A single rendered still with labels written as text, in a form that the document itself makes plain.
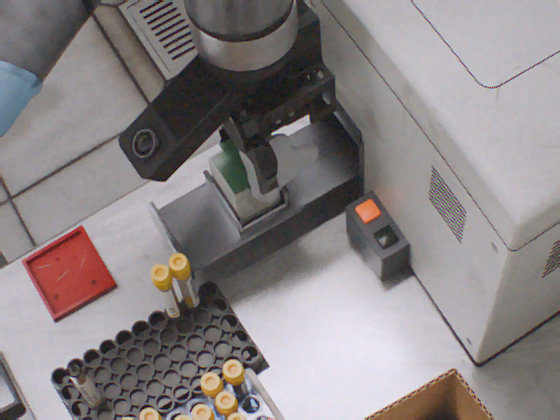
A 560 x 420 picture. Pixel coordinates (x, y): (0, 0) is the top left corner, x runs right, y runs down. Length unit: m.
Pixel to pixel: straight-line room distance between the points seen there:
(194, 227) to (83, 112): 1.16
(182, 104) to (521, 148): 0.25
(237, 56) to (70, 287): 0.36
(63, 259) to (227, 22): 0.40
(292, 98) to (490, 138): 0.17
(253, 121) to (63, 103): 1.35
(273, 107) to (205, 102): 0.05
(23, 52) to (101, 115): 1.47
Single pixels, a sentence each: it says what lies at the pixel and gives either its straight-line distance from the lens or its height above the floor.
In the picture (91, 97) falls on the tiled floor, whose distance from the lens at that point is 2.25.
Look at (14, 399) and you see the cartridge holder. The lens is 1.08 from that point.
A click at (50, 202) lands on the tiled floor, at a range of 2.17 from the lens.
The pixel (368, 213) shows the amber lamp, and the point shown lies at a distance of 1.08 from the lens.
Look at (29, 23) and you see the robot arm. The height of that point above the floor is 1.29.
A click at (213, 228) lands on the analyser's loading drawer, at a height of 0.92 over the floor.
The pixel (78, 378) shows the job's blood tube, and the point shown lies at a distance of 1.00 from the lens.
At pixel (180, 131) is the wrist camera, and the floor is 1.11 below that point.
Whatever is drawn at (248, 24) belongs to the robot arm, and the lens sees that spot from 0.81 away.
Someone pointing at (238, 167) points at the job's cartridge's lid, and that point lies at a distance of 1.04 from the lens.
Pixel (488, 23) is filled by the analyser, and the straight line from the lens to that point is 0.88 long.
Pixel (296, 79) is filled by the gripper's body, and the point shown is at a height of 1.10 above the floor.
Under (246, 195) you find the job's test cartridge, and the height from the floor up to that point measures 0.97.
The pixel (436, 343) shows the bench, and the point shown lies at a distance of 1.09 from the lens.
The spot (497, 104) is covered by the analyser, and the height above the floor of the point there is 1.17.
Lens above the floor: 1.91
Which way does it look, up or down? 65 degrees down
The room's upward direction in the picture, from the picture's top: 9 degrees counter-clockwise
